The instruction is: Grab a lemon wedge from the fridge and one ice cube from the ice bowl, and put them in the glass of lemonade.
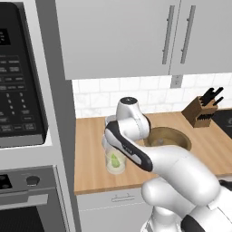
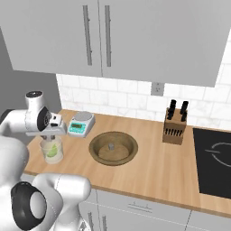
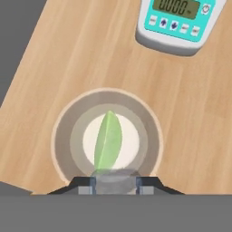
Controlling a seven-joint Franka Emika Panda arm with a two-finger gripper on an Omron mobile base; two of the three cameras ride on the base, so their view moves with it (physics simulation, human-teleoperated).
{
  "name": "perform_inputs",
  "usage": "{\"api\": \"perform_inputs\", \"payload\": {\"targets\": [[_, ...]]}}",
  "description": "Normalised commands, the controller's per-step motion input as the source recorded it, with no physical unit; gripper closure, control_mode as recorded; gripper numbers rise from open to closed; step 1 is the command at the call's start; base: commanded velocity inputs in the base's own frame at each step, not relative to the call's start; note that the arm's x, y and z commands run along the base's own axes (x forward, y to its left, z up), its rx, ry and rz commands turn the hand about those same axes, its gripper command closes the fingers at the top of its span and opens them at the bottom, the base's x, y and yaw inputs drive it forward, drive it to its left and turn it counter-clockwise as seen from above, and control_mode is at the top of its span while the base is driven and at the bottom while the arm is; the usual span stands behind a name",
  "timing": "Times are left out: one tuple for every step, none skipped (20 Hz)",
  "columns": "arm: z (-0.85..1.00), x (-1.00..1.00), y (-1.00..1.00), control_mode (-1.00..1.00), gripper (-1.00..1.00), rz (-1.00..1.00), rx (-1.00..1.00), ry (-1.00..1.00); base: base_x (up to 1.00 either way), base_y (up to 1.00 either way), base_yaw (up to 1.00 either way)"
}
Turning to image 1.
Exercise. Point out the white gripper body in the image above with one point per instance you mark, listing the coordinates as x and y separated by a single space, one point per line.
104 142

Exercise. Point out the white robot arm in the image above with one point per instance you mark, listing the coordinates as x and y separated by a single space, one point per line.
181 169

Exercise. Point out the green lemon wedge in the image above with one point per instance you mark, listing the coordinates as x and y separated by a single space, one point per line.
114 161

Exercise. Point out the wooden ice bowl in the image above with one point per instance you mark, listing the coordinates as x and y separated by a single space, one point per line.
169 136

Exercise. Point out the grey tall appliance cabinet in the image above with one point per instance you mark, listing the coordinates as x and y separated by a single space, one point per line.
57 120

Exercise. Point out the grey drawer front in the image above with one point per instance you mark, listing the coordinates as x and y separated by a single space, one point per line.
96 200

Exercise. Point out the grey base cupboard door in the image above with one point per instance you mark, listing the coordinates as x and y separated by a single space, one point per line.
114 220

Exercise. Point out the black oven knob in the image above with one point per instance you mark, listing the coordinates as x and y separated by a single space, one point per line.
32 180

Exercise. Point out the wooden knife block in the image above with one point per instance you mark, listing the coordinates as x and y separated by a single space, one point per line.
198 113

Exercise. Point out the wide grey cupboard door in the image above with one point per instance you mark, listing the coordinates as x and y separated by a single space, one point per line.
114 36

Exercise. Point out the black microwave oven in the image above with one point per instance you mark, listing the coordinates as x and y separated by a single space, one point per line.
18 78

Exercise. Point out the black and steel oven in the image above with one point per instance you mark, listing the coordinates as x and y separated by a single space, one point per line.
27 217

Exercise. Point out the black hob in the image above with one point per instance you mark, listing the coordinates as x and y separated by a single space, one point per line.
225 120

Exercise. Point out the grey wall socket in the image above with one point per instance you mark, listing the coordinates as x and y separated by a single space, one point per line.
176 81

